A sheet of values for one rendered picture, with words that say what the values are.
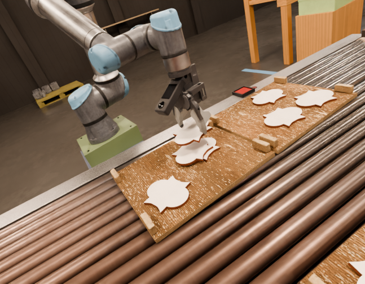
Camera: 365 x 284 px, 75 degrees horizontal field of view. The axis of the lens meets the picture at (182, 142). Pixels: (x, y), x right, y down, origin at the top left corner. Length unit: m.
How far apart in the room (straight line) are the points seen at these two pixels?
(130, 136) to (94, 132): 0.15
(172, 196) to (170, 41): 0.41
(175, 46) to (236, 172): 0.38
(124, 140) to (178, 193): 0.52
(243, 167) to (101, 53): 0.48
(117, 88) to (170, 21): 0.53
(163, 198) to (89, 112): 0.57
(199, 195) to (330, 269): 0.31
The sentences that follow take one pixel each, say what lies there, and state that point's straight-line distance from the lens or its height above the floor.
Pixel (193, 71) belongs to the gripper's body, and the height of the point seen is 1.18.
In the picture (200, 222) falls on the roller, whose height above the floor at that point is 0.92.
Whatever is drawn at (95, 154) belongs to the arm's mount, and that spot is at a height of 0.92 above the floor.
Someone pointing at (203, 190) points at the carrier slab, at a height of 0.94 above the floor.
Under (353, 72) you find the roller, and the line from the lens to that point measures 1.26.
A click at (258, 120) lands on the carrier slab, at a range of 0.90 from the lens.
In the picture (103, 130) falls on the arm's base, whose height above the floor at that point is 0.99.
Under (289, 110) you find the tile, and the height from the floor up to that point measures 0.95.
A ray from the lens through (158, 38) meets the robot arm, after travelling 0.68.
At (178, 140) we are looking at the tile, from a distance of 0.76.
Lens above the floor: 1.38
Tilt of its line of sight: 30 degrees down
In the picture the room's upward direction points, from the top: 19 degrees counter-clockwise
